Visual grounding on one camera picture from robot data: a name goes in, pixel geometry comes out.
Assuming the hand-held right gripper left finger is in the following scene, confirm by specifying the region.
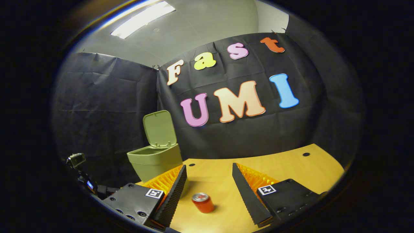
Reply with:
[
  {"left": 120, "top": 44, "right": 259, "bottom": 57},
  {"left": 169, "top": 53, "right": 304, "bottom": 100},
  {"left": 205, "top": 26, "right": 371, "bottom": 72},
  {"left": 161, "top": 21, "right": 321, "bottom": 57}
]
[{"left": 103, "top": 164, "right": 187, "bottom": 231}]

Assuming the black backdrop cloth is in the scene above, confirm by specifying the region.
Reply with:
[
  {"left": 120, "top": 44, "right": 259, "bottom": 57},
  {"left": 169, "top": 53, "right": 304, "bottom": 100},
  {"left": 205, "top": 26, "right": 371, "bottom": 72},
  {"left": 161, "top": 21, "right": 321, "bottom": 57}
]
[{"left": 52, "top": 23, "right": 364, "bottom": 188}]

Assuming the wooden desktop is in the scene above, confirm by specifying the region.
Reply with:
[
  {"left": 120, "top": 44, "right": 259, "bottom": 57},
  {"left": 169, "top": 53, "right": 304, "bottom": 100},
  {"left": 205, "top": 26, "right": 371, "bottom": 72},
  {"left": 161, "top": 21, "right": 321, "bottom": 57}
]
[{"left": 136, "top": 144, "right": 345, "bottom": 232}]

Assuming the green desktop garbage bin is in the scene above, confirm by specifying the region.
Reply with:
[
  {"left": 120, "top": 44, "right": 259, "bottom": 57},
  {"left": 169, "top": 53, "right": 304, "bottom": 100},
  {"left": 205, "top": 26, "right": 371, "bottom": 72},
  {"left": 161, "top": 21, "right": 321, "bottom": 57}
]
[{"left": 127, "top": 110, "right": 184, "bottom": 183}]

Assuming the red pop can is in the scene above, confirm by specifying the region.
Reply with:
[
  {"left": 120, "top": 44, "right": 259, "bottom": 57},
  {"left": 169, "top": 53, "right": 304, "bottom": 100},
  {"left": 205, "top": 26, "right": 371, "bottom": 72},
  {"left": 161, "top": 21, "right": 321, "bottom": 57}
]
[{"left": 191, "top": 193, "right": 215, "bottom": 214}]

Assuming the ceiling light panel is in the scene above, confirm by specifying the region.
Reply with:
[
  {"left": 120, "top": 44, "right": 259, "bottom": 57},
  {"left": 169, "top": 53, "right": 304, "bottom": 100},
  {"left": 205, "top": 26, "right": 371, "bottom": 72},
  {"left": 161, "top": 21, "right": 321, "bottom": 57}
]
[{"left": 111, "top": 1, "right": 176, "bottom": 39}]

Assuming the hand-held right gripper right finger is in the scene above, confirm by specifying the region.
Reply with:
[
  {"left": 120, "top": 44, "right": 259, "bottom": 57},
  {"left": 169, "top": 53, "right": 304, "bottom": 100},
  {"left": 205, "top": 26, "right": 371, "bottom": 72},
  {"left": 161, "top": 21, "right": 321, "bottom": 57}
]
[{"left": 232, "top": 163, "right": 324, "bottom": 227}]

